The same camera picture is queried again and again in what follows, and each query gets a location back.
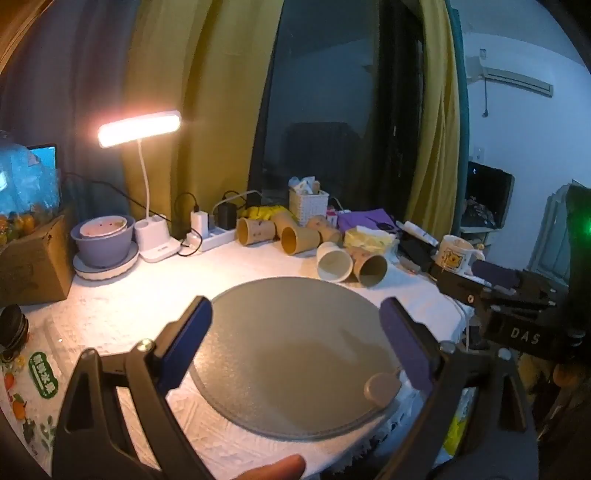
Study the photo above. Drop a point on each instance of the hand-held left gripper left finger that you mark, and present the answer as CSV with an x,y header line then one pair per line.
x,y
189,339

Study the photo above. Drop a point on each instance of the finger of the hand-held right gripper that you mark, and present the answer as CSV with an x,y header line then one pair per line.
x,y
496,274
457,288

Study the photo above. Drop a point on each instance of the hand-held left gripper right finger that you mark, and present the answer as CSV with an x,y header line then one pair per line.
x,y
407,348

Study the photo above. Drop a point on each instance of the brown paper cup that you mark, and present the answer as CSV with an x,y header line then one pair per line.
x,y
299,240
253,230
282,219
325,228
370,270

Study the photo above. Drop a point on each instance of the white paper cup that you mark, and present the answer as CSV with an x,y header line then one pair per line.
x,y
333,266

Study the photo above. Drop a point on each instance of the person's left hand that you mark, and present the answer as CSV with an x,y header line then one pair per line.
x,y
272,468

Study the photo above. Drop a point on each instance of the white mug with yellow print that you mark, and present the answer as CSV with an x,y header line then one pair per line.
x,y
455,258

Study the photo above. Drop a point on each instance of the small grey round cap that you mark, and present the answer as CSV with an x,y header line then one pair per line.
x,y
381,388

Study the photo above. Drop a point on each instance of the black flat box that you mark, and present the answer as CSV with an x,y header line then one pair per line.
x,y
415,253

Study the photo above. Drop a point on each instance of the white tube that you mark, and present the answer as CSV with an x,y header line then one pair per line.
x,y
415,230

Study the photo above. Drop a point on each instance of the white textured tablecloth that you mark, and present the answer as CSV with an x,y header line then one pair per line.
x,y
138,286

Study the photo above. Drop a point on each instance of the black monitor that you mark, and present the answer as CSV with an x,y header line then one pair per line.
x,y
487,196

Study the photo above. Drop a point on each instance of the yellow tissue packet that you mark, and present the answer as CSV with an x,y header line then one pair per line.
x,y
369,240

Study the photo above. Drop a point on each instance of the white power strip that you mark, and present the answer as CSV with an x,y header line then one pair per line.
x,y
214,239

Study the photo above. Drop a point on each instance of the white round plate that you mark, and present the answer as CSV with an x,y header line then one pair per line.
x,y
108,270

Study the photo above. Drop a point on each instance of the round grey mat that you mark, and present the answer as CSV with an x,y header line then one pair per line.
x,y
295,350

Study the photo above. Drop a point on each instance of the purple cloth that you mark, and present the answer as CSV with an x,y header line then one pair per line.
x,y
364,219

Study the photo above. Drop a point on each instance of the white charger plug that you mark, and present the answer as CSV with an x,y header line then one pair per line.
x,y
199,220

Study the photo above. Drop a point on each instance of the purple bowl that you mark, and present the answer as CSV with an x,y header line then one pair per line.
x,y
102,247

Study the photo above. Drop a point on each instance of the black charger plug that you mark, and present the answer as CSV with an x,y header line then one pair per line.
x,y
226,214

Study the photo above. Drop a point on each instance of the pink bowl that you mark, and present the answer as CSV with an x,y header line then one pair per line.
x,y
102,227

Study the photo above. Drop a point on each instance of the yellow rubber gloves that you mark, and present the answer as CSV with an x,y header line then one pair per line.
x,y
261,212

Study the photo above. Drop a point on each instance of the white desk lamp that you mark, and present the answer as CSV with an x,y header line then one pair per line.
x,y
154,184

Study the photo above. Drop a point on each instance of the fruit printed plastic bag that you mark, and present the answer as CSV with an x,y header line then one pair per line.
x,y
32,392

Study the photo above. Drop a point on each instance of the yellow curtain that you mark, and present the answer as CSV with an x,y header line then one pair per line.
x,y
194,106
438,115

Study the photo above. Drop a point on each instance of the white woven basket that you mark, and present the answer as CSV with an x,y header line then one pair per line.
x,y
308,206

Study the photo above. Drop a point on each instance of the cardboard box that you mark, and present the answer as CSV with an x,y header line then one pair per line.
x,y
32,267

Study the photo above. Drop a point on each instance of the black round lids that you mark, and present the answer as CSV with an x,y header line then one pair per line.
x,y
11,330

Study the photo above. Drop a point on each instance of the white air conditioner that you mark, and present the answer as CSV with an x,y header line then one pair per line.
x,y
505,74

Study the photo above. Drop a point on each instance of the dark window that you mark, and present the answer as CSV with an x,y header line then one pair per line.
x,y
337,106

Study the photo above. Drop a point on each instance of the clear bag of oranges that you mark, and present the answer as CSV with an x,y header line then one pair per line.
x,y
25,189

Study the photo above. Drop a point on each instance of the laptop screen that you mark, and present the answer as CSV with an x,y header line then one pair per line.
x,y
44,157

